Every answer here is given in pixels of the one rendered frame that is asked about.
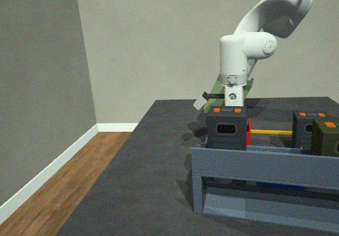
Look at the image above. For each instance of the grey open bin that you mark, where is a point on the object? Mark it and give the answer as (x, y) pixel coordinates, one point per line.
(312, 189)

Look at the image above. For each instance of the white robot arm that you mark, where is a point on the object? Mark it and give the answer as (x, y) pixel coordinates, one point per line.
(281, 17)

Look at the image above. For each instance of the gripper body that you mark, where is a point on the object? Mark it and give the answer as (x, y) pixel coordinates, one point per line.
(237, 92)

